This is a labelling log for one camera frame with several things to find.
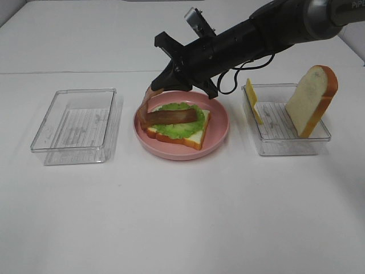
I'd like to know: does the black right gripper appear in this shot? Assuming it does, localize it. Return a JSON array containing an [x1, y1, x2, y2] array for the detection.
[[151, 20, 272, 99]]

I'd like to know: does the green lettuce leaf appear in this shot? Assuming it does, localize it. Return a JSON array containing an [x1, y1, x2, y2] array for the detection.
[[150, 102, 209, 139]]

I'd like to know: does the bread slice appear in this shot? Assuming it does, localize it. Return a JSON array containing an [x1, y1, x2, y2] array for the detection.
[[145, 110, 210, 150], [285, 65, 338, 138]]

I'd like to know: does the yellow cheese slice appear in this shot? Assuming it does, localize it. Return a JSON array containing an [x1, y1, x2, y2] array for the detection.
[[245, 78, 263, 124]]

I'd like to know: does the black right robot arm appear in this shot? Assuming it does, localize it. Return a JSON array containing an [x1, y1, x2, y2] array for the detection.
[[151, 1, 364, 99]]

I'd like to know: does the pink round plate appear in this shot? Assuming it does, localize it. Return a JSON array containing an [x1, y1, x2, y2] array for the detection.
[[133, 91, 229, 160]]

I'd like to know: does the clear left plastic tray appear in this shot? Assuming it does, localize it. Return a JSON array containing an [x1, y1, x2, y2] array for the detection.
[[30, 88, 121, 166]]

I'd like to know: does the clear plastic tray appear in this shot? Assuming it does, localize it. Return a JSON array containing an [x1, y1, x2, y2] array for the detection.
[[242, 83, 331, 156], [30, 88, 121, 166]]

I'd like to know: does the clear right plastic tray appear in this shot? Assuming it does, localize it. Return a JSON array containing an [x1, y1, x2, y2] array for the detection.
[[242, 83, 331, 156]]

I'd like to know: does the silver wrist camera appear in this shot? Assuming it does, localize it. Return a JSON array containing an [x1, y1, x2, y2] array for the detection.
[[184, 7, 216, 38]]

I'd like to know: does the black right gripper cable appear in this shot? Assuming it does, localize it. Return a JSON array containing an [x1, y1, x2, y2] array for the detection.
[[216, 53, 276, 95]]

